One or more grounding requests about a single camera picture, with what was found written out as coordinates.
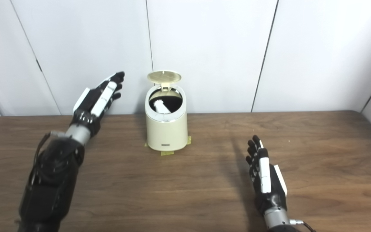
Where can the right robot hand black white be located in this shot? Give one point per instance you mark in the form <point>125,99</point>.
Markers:
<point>267,183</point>

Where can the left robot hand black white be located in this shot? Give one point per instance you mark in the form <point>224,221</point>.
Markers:
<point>92,103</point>

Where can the small white plastic bottle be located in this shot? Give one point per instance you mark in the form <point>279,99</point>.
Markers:
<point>161,107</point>

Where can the round cream bin lid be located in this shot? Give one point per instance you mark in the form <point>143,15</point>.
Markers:
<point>164,76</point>

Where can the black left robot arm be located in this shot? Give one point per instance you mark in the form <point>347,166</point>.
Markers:
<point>53,180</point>

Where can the cream-colored bin body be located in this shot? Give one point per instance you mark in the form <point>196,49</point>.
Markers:
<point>167,132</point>

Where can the tall yellow tape piece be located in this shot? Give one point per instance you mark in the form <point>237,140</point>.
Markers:
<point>189,140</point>

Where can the wide yellow tape piece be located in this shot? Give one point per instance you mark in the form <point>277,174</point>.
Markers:
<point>167,153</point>

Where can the black wall panel hinge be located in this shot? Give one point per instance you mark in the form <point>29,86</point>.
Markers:
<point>39,65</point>

